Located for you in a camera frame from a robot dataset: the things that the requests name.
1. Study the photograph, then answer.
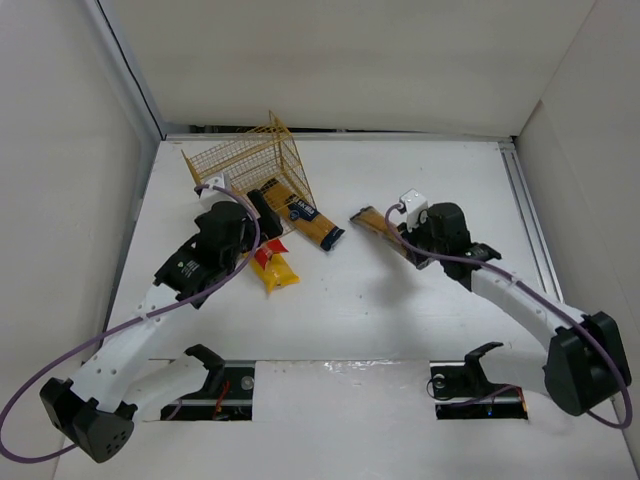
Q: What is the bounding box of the yellow spaghetti bag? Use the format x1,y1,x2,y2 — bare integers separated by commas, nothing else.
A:
249,254,300,294

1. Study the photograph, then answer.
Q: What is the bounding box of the blue patterned spaghetti bag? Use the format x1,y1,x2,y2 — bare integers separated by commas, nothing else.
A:
350,206,430,270

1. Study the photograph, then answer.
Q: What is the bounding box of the red white spaghetti bag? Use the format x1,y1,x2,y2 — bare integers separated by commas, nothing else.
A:
251,239,289,270

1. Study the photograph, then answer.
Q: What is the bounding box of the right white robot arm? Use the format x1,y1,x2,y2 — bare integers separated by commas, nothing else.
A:
399,193,633,428

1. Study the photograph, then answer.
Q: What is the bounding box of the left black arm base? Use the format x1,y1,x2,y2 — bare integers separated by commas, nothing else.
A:
160,361,256,422

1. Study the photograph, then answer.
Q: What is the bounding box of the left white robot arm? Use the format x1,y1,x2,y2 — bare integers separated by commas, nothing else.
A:
40,189,283,463

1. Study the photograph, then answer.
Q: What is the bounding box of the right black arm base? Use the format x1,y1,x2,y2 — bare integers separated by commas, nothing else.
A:
426,361,528,421

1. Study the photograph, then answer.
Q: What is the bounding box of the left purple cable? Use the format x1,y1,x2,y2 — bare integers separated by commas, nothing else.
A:
0,183,264,462

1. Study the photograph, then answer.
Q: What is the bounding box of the purple cable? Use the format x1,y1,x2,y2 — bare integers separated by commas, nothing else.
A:
384,199,634,430
0,183,264,462

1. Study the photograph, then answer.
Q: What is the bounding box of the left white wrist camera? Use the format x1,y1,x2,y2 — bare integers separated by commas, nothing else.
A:
194,173,233,211

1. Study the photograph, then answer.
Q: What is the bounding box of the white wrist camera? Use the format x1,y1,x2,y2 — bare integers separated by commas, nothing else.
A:
194,173,233,211
399,189,429,233

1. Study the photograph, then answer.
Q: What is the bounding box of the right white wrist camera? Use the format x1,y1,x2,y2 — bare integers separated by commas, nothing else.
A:
399,189,429,233

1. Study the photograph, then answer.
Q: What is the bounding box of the yellow wire mesh shelf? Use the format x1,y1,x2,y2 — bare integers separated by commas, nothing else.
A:
183,113,316,234

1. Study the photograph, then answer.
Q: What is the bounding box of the aluminium rail right side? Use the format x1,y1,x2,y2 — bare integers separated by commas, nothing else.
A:
498,138,565,303

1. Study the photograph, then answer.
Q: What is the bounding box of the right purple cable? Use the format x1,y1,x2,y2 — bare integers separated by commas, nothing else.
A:
384,199,634,430

